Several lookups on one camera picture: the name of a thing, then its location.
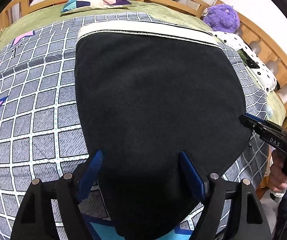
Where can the black pants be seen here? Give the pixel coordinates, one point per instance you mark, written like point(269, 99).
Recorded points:
point(158, 105)

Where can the grey checked star-print blanket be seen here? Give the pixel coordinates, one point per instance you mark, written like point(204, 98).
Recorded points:
point(33, 117)

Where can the wooden bed frame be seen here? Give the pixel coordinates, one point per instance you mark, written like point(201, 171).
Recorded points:
point(271, 37)

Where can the green bed sheet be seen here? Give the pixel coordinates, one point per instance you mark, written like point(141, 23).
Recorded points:
point(158, 12)

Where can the purple plush toy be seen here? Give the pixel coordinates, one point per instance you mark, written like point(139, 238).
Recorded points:
point(222, 17)

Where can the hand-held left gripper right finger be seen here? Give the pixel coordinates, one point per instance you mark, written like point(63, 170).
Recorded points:
point(192, 177)

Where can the person's right hand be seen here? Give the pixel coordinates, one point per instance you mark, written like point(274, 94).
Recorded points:
point(277, 172)

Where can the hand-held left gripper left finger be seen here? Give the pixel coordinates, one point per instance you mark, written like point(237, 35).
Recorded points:
point(91, 172)

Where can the geometric patterned pillow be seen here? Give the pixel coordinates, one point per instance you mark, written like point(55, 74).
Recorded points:
point(93, 1)

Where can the white flower-print pillow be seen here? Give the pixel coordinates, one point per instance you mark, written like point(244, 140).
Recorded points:
point(263, 77)

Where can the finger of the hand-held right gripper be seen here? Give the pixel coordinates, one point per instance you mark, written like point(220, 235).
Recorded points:
point(254, 118)
point(249, 124)

